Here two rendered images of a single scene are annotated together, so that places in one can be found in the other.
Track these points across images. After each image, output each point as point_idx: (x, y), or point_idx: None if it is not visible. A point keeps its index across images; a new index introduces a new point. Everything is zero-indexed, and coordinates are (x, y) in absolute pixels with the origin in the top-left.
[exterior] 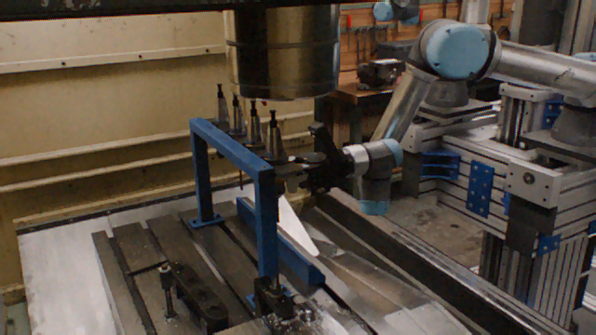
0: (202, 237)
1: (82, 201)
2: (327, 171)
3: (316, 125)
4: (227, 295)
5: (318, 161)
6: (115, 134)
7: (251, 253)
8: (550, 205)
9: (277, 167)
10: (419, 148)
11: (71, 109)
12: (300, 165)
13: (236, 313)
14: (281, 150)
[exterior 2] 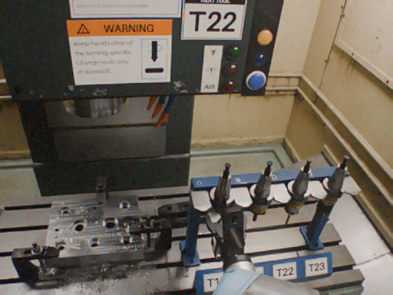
0: (285, 231)
1: (347, 170)
2: (216, 243)
3: (230, 208)
4: (203, 232)
5: (217, 230)
6: (383, 152)
7: (252, 257)
8: None
9: (204, 193)
10: None
11: (376, 114)
12: (203, 209)
13: (183, 233)
14: (216, 193)
